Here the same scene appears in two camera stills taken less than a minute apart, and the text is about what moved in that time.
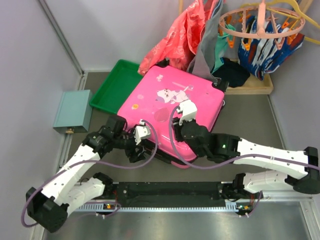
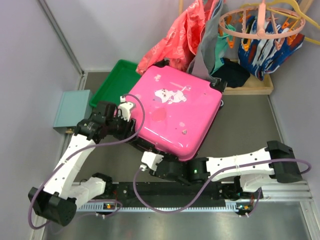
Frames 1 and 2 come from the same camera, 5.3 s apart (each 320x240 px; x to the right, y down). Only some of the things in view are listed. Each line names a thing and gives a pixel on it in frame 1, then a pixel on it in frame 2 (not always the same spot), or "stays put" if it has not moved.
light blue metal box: [74, 114] stays put
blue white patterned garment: [264, 47] stays put
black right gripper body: [179, 137] -> [184, 181]
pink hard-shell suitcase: [156, 100] stays put
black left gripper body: [127, 142] -> [119, 127]
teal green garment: [221, 46] stays put
